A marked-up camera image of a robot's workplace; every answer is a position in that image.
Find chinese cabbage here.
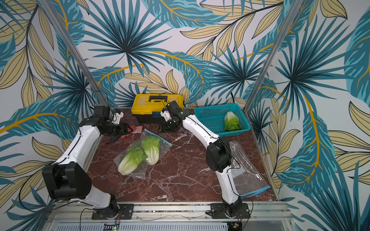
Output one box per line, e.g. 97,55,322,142
141,136,161,165
224,111,242,132
118,146,146,175

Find clear zipper bag blue seal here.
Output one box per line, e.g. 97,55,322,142
114,129,172,180

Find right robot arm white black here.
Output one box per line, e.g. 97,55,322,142
160,110,242,216

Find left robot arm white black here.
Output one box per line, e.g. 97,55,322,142
42,112,132,209

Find yellow black toolbox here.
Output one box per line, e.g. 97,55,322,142
131,94,184,123

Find teal plastic basket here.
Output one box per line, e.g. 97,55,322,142
194,104,251,137

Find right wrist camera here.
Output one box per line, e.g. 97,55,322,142
161,101,183,121

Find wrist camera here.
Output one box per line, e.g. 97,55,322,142
91,105,124,125
161,101,183,121

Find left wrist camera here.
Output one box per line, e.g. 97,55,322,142
91,105,124,125

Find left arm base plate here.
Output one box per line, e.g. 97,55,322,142
92,204,134,221

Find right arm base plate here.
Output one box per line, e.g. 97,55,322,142
205,203,251,219

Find front aluminium rail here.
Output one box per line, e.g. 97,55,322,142
42,201,298,231

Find left aluminium frame post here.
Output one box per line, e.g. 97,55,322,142
39,0,109,107

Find aluminium frame post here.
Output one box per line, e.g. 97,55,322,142
244,0,303,113
39,0,109,107

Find right aluminium frame post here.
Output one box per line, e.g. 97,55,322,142
244,0,303,113

